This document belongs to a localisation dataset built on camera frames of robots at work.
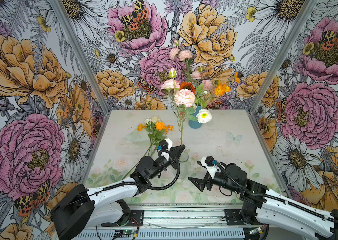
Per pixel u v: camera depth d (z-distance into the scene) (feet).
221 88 2.67
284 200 1.63
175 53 2.79
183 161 2.45
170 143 1.98
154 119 3.66
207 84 2.99
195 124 3.79
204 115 1.96
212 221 2.44
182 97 1.68
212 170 1.97
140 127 3.56
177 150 2.18
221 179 2.02
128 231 2.33
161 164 2.09
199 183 2.00
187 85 2.46
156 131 3.54
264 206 1.73
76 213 1.35
